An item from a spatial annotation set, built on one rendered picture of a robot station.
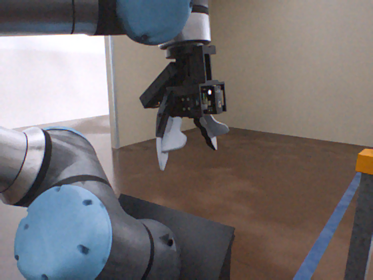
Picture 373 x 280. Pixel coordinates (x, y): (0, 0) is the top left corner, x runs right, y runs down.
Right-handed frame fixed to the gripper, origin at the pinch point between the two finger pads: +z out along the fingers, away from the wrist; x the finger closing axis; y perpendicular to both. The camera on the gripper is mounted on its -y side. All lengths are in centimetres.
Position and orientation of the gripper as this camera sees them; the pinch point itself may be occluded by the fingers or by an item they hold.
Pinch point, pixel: (188, 160)
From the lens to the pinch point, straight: 54.0
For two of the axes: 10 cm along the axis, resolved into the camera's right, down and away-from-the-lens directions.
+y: 7.4, 0.5, -6.7
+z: 1.1, 9.7, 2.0
